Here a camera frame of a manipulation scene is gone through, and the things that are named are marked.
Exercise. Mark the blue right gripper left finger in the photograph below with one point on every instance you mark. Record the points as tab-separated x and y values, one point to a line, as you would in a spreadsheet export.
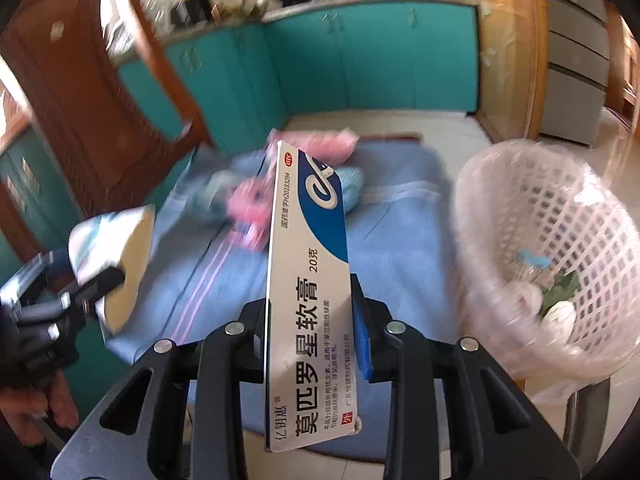
257	324

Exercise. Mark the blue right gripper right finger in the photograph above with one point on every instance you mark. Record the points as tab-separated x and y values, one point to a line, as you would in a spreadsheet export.
360	315

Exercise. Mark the white ointment box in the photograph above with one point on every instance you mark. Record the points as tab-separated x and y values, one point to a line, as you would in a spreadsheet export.
310	386

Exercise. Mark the pink printed wrapper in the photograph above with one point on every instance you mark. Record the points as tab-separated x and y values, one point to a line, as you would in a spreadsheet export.
249	207

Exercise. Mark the white striped paper cup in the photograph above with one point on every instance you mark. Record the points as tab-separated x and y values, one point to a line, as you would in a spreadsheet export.
121	239

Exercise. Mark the pink plastic bag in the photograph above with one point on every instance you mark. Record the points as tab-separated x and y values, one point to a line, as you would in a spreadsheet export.
333	147

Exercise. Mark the white tissue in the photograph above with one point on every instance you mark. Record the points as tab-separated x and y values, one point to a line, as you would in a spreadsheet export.
556	321

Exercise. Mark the green leafy vegetable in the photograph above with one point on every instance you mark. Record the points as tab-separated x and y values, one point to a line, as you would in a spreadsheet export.
563	288

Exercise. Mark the pink plastic trash basket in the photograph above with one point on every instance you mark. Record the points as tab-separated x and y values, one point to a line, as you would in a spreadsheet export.
522	211

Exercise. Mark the teal kitchen cabinet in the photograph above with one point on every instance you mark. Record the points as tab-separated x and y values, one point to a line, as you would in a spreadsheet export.
413	54

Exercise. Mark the person's left hand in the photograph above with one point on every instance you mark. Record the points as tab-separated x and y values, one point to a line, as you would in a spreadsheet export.
18	406

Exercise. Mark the carved wooden chair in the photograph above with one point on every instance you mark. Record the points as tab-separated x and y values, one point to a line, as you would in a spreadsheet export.
110	155

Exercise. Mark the steel bowl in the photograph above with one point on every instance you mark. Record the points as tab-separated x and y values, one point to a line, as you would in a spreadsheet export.
254	9

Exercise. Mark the wooden glass door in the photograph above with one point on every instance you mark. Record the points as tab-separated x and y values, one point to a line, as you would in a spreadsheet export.
514	55

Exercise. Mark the silver refrigerator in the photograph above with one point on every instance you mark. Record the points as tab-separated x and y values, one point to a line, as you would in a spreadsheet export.
578	57

